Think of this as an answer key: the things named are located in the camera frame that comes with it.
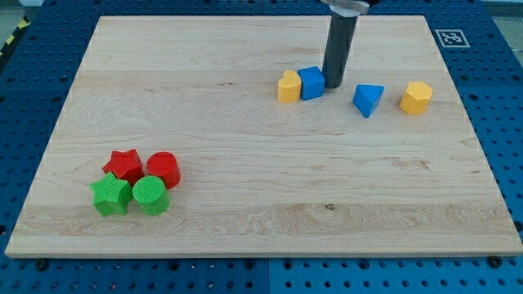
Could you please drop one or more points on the silver metal rod mount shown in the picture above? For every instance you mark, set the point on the silver metal rod mount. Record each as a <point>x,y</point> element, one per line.
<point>348,8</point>

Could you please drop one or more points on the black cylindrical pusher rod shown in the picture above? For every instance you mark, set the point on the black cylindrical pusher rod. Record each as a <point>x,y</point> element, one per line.
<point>341,32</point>

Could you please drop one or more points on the blue cube block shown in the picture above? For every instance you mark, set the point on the blue cube block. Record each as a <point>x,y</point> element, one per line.
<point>313,82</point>

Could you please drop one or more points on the blue triangle block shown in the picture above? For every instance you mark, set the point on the blue triangle block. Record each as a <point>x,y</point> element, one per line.
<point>367,97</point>

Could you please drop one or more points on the yellow heart block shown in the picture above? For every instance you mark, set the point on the yellow heart block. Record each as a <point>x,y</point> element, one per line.
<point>289,87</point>

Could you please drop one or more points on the yellow hexagon block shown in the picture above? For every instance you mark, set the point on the yellow hexagon block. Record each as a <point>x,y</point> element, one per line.
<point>416,97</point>

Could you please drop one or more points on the white fiducial marker tag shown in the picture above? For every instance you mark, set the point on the white fiducial marker tag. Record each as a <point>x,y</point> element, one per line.
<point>452,38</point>

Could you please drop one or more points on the light wooden board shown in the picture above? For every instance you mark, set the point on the light wooden board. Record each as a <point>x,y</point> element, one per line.
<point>261,178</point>

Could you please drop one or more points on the red cylinder block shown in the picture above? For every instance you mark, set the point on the red cylinder block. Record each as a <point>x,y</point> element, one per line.
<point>164,165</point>

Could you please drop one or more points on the green cylinder block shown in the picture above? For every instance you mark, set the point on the green cylinder block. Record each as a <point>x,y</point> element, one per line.
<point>151,195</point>

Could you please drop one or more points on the red star block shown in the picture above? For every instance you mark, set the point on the red star block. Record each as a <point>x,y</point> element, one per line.
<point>125,165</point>

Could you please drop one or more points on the green star block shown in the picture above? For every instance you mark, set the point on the green star block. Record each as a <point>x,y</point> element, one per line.
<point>111,195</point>

